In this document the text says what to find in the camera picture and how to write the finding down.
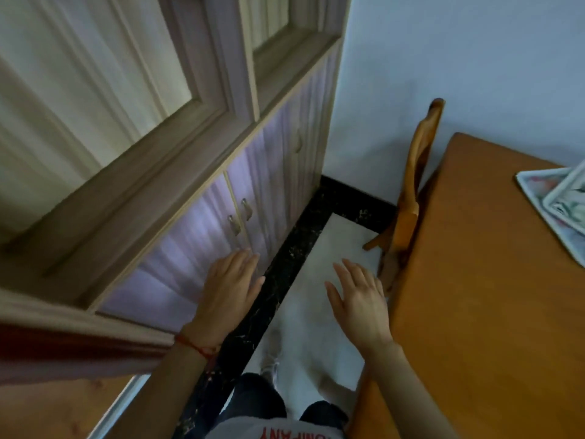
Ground red string bracelet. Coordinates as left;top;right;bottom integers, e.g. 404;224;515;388
174;334;221;362

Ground person's left hand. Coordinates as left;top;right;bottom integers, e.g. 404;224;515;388
183;249;266;349

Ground dark blue jeans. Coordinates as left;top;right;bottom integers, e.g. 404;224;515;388
218;372;349;429

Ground person's right forearm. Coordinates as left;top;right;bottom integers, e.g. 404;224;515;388
365;341;459;439

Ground wooden chair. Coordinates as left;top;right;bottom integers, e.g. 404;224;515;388
363;98;446;295

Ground white shoe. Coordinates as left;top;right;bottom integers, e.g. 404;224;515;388
260;355;281;385

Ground wooden cabinet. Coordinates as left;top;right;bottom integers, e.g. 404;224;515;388
0;0;353;385

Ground floral patterned mat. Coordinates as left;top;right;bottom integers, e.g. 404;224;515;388
516;167;585;269

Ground white floral tray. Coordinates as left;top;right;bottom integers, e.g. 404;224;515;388
543;161;585;224

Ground white shirt with red print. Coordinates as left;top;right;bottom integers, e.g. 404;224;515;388
214;417;344;439

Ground person's right hand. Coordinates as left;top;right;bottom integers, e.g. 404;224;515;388
324;259;395;358

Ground person's left forearm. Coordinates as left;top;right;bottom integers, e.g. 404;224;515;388
104;334;221;439

